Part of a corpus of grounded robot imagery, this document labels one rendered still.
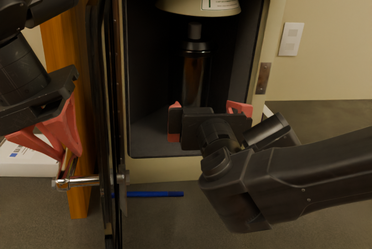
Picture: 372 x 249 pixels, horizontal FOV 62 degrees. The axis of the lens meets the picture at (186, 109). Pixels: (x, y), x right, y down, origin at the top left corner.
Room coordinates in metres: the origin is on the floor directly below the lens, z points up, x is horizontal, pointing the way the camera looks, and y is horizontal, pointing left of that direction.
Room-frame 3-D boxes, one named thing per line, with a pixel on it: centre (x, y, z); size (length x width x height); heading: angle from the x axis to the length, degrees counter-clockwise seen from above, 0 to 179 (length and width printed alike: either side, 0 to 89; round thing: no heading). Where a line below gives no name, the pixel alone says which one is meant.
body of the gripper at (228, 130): (0.40, -0.05, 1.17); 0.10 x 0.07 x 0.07; 100
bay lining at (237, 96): (0.68, 0.01, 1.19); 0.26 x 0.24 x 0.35; 101
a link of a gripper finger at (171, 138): (0.46, 0.00, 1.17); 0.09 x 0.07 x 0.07; 10
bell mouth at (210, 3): (0.66, -0.01, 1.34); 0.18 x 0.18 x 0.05
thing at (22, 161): (0.59, 0.36, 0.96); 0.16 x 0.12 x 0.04; 95
